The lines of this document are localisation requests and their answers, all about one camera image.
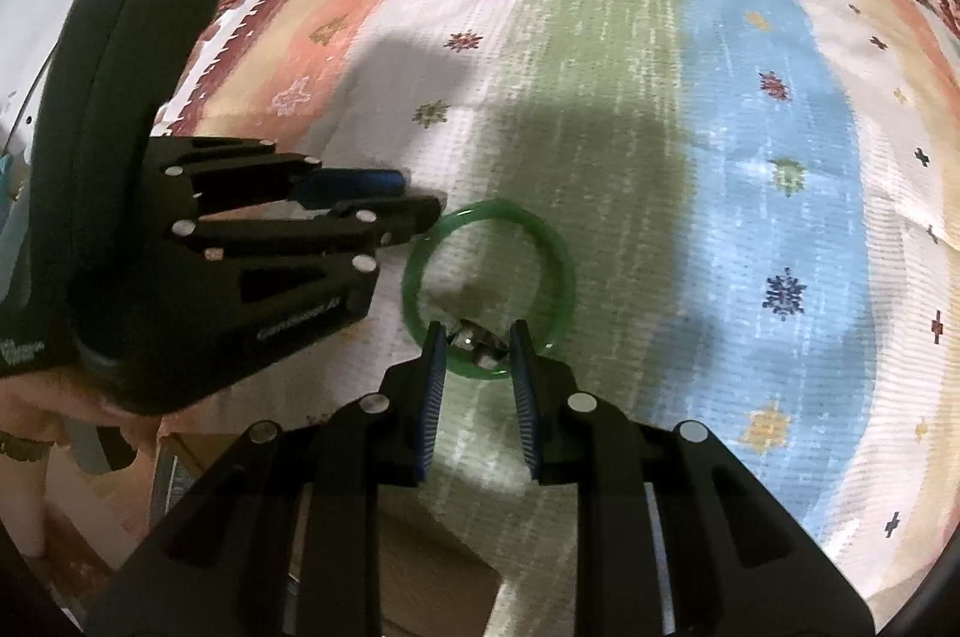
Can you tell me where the silver ring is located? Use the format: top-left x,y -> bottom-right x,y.
446,317 -> 513,372

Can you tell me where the green jade bangle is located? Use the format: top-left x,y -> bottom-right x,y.
400,199 -> 578,380

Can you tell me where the person left hand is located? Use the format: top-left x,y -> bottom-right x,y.
2,367 -> 161,557

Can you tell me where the striped colourful cloth mat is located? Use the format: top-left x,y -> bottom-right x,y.
164,0 -> 958,623

